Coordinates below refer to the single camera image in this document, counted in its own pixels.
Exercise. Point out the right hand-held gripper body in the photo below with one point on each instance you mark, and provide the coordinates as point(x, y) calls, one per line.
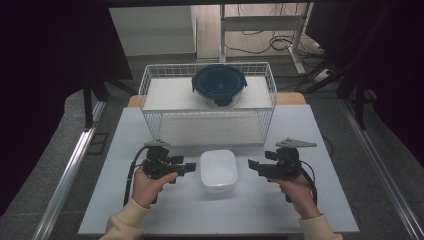
point(283, 163)

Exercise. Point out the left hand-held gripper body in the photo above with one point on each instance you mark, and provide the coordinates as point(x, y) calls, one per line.
point(158, 163)

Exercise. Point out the white rectangular plastic container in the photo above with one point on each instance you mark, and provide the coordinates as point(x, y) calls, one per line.
point(218, 170)

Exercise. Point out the round glass container blue lid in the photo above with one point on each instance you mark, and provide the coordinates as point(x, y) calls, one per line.
point(218, 81)

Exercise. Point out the person's left hand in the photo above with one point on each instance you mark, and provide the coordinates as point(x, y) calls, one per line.
point(146, 190)

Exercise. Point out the person's right hand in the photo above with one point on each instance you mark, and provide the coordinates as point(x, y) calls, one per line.
point(300, 193)

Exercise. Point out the black metal stand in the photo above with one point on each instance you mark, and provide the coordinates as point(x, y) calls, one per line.
point(359, 106)
point(87, 106)

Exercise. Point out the white cabinet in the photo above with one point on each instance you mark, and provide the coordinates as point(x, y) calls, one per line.
point(150, 30)

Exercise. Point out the dark curtain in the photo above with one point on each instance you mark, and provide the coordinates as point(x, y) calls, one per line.
point(396, 66)
point(43, 66)

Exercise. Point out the aluminium floor rail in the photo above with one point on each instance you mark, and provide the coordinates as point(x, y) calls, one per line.
point(66, 180)
point(383, 173)

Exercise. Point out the white desk frame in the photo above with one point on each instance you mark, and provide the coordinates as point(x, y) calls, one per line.
point(260, 23)

